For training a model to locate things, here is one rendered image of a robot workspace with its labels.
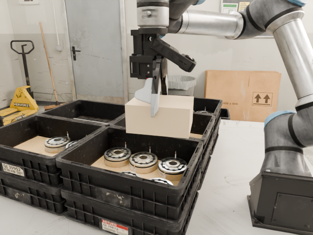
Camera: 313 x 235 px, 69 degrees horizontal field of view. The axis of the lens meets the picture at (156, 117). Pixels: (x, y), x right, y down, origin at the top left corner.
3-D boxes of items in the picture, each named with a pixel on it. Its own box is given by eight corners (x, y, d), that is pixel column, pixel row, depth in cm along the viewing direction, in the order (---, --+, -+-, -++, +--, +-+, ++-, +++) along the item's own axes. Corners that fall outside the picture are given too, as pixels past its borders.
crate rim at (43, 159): (108, 130, 96) (107, 125, 95) (53, 166, 70) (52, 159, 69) (36, 119, 110) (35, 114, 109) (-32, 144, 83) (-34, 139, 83)
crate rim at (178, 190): (203, 146, 82) (204, 140, 81) (180, 198, 56) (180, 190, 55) (108, 130, 96) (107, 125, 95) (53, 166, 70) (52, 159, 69)
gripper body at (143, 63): (139, 75, 63) (137, 29, 59) (169, 76, 62) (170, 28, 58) (129, 80, 56) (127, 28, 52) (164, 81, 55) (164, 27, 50)
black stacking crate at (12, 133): (109, 151, 99) (107, 127, 95) (57, 192, 73) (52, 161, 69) (39, 137, 113) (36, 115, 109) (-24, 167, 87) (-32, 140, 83)
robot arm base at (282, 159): (300, 187, 80) (298, 160, 84) (322, 180, 66) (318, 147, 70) (254, 181, 83) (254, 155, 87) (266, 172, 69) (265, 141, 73)
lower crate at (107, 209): (200, 194, 89) (201, 167, 85) (178, 260, 63) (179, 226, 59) (111, 173, 103) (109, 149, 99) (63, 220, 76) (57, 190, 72)
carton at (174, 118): (192, 121, 67) (193, 96, 64) (188, 138, 56) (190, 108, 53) (139, 117, 70) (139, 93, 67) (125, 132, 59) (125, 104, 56)
